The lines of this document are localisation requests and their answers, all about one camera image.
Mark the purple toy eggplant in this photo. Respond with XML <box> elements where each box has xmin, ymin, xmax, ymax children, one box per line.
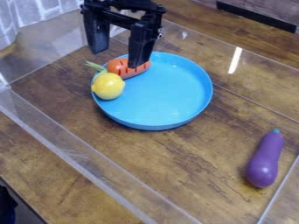
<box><xmin>245</xmin><ymin>129</ymin><xmax>284</xmax><ymax>188</ymax></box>

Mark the orange toy carrot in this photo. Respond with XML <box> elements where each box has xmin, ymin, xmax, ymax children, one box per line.
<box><xmin>85</xmin><ymin>58</ymin><xmax>150</xmax><ymax>80</ymax></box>

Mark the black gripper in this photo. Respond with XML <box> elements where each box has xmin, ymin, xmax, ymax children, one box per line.
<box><xmin>80</xmin><ymin>0</ymin><xmax>165</xmax><ymax>68</ymax></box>

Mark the white grid curtain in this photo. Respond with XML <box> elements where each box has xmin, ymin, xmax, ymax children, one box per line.
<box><xmin>0</xmin><ymin>0</ymin><xmax>84</xmax><ymax>51</ymax></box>

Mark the yellow toy lemon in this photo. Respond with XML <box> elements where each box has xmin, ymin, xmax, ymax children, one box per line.
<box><xmin>90</xmin><ymin>73</ymin><xmax>125</xmax><ymax>100</ymax></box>

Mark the blue round tray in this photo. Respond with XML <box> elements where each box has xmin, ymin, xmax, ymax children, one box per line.
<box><xmin>93</xmin><ymin>52</ymin><xmax>212</xmax><ymax>130</ymax></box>

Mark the clear acrylic enclosure wall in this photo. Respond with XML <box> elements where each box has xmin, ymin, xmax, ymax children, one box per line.
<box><xmin>0</xmin><ymin>5</ymin><xmax>299</xmax><ymax>224</ymax></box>

